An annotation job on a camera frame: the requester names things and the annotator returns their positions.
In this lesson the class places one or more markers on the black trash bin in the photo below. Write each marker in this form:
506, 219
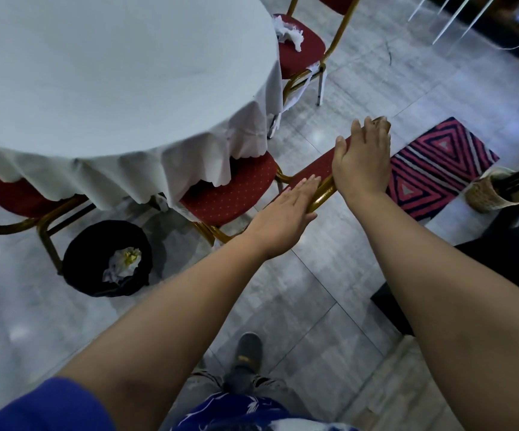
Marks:
88, 246

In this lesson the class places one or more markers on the person's left thumb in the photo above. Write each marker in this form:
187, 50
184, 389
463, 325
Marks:
311, 215

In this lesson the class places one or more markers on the red navy striped rug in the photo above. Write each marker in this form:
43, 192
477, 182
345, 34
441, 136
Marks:
439, 166

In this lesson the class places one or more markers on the person's right hand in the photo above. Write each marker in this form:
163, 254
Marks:
362, 168

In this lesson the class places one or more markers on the black floor mat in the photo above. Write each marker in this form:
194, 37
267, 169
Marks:
511, 255

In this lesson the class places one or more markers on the white round tablecloth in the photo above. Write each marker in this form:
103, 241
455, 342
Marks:
115, 71

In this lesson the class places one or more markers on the person's right forearm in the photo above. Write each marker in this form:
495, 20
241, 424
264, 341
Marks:
457, 309

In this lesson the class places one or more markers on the crumpled white paper waste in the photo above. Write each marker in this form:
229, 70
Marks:
123, 262

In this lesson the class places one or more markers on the woven wicker planter basket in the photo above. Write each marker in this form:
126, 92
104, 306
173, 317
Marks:
484, 195

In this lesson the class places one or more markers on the grey patterned trousers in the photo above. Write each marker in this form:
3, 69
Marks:
282, 390

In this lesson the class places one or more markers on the crumpled white tissue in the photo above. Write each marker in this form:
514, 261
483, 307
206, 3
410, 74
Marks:
290, 33

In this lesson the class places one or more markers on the red gold-framed banquet chair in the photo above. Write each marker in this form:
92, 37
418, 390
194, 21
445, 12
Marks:
12, 197
228, 192
299, 53

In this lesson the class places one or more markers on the person's left hand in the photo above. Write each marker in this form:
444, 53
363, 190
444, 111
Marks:
277, 224

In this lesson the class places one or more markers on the person's left forearm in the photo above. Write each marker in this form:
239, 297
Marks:
174, 318

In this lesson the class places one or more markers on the blue shirt sleeve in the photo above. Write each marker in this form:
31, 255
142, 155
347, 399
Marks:
48, 406

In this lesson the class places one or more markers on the blue white patterned shirt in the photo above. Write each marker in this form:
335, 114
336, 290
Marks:
232, 410

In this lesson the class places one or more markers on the white cloth strip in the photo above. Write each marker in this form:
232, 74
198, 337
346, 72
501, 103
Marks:
304, 87

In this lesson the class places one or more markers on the white metal frame legs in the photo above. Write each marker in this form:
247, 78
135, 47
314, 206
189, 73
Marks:
452, 15

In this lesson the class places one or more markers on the person's right thumb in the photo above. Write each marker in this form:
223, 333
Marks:
340, 150

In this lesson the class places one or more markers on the grey slipper shoe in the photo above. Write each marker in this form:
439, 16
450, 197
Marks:
248, 350

